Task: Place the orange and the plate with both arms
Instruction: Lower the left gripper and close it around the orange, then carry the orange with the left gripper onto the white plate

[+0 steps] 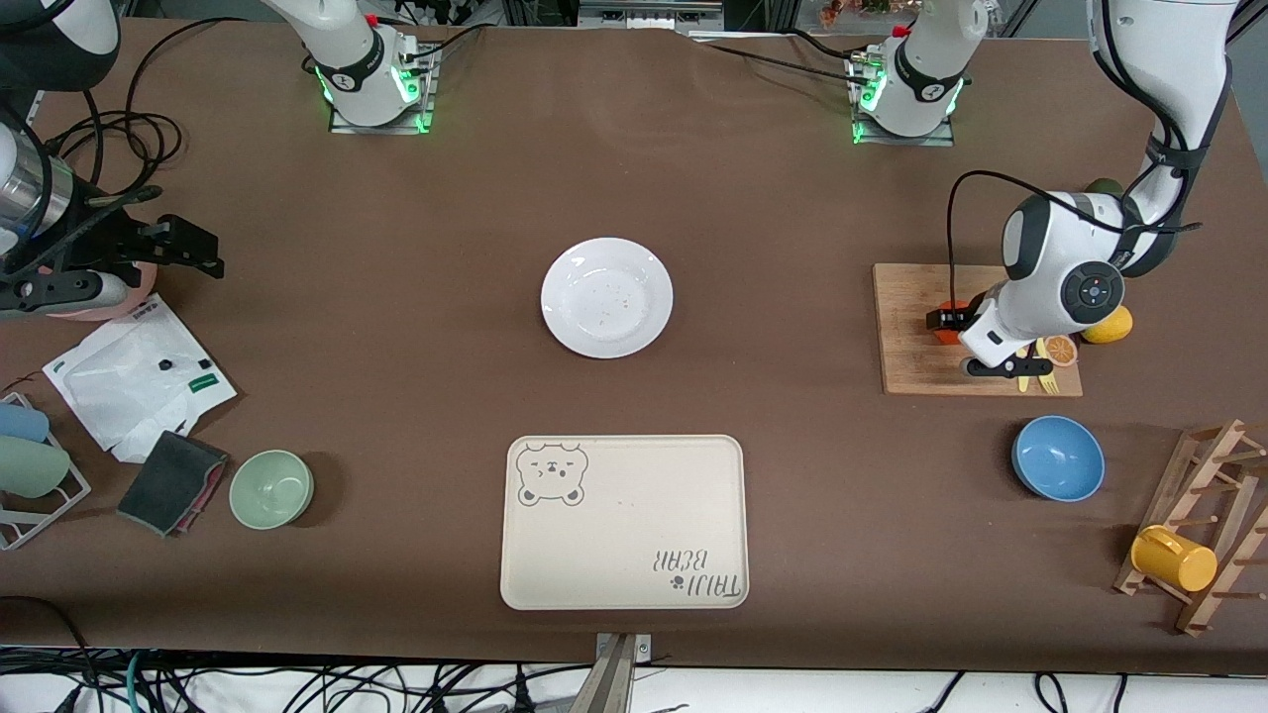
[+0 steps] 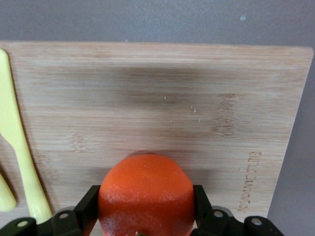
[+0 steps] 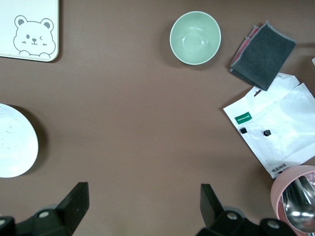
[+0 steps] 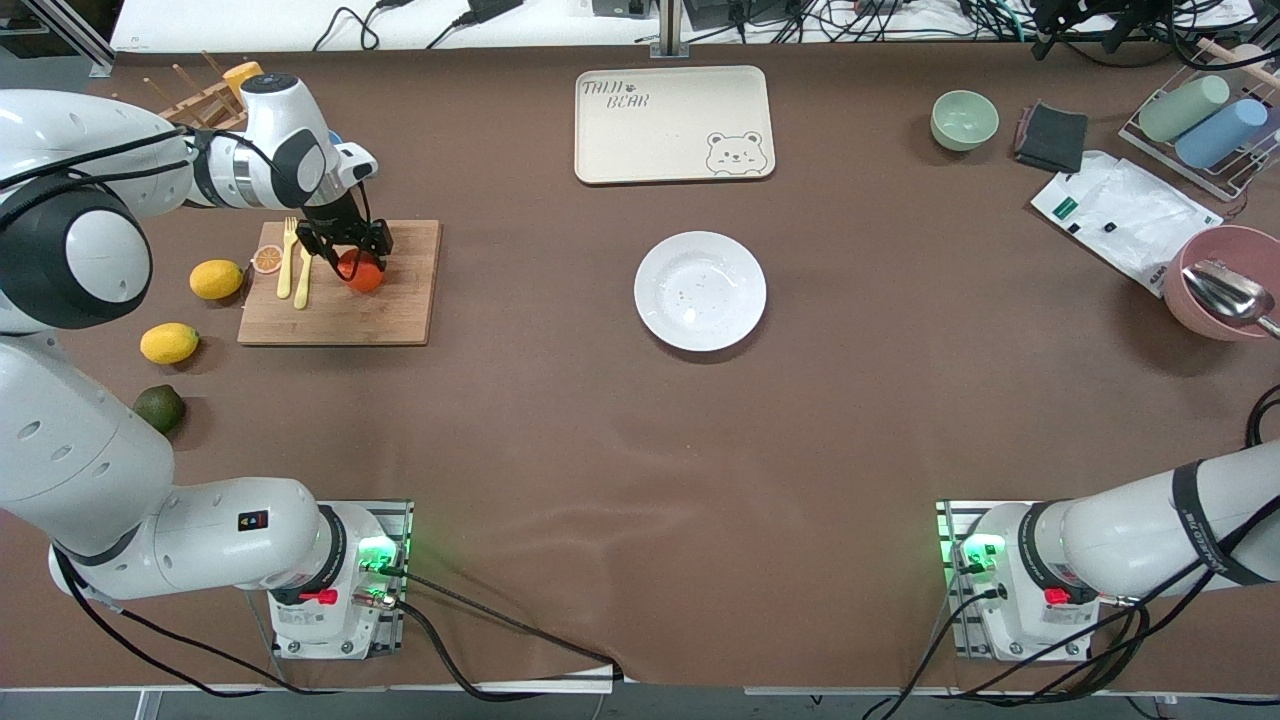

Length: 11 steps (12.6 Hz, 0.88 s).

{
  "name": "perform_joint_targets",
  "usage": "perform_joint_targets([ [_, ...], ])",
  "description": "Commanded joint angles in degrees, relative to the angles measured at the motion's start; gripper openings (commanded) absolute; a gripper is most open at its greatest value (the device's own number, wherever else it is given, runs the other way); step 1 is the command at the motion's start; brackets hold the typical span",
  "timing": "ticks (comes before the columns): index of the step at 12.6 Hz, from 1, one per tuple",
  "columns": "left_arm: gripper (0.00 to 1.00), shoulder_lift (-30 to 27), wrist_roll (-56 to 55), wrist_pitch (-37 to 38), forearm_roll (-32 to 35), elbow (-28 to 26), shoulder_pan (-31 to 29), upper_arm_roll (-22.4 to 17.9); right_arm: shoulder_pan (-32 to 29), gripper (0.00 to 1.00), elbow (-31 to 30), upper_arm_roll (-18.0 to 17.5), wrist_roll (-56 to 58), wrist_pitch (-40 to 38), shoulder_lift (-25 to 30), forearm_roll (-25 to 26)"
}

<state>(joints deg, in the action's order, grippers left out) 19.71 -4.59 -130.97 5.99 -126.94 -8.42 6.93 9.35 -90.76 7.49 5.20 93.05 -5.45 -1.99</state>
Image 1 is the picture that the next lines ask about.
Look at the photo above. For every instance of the yellow plastic knife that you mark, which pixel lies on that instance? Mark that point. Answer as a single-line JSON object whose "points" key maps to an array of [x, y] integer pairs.
{"points": [[1023, 384]]}

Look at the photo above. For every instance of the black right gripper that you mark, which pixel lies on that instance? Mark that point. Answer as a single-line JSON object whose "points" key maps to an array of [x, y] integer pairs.
{"points": [[111, 241]]}

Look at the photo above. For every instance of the dark green toy lime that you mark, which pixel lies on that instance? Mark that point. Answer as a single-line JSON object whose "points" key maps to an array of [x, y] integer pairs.
{"points": [[1103, 186]]}

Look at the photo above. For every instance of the blue plastic bowl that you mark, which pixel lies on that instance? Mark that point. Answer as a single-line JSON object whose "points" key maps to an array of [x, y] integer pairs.
{"points": [[1058, 458]]}

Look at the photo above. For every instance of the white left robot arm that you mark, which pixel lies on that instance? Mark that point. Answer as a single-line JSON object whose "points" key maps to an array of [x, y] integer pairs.
{"points": [[1065, 267]]}

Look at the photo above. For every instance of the dark grey folded cloth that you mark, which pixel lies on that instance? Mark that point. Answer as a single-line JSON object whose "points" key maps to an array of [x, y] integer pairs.
{"points": [[168, 485]]}

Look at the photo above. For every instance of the bamboo cutting board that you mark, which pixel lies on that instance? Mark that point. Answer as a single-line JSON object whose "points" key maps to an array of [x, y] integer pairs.
{"points": [[921, 366]]}

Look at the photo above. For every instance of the yellow toy lemon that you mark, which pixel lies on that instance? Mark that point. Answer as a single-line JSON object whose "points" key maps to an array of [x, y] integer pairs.
{"points": [[1111, 327]]}

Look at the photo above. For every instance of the pale green cup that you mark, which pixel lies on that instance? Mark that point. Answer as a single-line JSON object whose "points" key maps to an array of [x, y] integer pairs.
{"points": [[30, 467]]}

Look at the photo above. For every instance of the metal table bracket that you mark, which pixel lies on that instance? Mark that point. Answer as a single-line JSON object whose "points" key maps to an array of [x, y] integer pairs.
{"points": [[616, 673]]}

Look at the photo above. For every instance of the toy orange slice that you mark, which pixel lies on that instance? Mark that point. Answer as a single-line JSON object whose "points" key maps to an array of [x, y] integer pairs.
{"points": [[1062, 351]]}

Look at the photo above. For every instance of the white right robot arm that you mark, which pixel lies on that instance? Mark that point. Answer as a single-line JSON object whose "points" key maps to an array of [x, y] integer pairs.
{"points": [[352, 59]]}

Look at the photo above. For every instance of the aluminium frame rail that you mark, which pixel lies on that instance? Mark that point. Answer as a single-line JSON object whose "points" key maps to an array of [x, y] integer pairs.
{"points": [[649, 15]]}

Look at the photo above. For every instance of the light blue cup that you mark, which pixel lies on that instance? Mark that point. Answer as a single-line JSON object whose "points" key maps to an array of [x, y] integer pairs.
{"points": [[20, 423]]}

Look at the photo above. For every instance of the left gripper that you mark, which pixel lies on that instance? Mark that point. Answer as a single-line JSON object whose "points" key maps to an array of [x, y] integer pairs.
{"points": [[953, 319]]}

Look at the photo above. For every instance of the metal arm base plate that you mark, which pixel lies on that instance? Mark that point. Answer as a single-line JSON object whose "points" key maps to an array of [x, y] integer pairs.
{"points": [[428, 99], [862, 134]]}

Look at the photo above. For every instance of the yellow plastic fork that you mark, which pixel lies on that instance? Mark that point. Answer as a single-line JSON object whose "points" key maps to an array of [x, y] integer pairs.
{"points": [[1048, 381]]}

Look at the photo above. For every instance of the wooden peg drying rack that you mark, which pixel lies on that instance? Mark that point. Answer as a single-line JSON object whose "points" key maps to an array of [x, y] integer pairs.
{"points": [[1223, 465]]}

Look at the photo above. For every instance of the orange toy mandarin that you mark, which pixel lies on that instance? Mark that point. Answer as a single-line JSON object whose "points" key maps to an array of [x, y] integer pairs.
{"points": [[953, 339]]}

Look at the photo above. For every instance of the white ceramic plate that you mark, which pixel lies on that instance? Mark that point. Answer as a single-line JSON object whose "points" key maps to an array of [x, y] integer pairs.
{"points": [[606, 297]]}

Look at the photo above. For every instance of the yellow plastic mug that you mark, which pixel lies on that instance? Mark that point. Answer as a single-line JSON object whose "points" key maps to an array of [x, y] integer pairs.
{"points": [[1174, 560]]}

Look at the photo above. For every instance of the white plastic bag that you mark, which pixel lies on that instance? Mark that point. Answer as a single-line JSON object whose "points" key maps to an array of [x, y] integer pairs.
{"points": [[119, 386]]}

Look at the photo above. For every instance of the pale green bowl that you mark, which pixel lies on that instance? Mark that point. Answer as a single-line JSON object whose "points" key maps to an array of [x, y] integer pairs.
{"points": [[271, 489]]}

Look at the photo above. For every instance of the pink plastic bowl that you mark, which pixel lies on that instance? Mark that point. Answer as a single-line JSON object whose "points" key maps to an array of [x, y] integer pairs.
{"points": [[134, 297]]}

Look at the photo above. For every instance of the beige bear print tray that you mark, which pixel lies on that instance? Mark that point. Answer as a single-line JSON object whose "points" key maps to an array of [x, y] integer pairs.
{"points": [[624, 535]]}

